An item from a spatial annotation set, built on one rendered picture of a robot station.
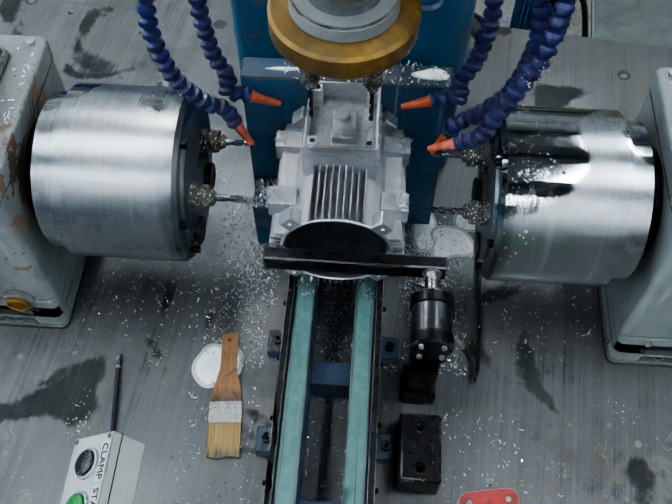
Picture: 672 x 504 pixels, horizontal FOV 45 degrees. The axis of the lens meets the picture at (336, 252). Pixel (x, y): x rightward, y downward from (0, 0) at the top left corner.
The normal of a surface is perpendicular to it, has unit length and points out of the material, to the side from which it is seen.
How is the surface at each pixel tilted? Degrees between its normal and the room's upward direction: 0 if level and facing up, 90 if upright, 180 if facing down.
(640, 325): 89
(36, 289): 89
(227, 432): 2
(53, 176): 43
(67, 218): 69
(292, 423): 0
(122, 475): 54
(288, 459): 0
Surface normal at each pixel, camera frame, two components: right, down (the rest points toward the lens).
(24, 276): -0.07, 0.84
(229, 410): 0.00, -0.53
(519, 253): -0.07, 0.70
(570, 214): -0.05, 0.25
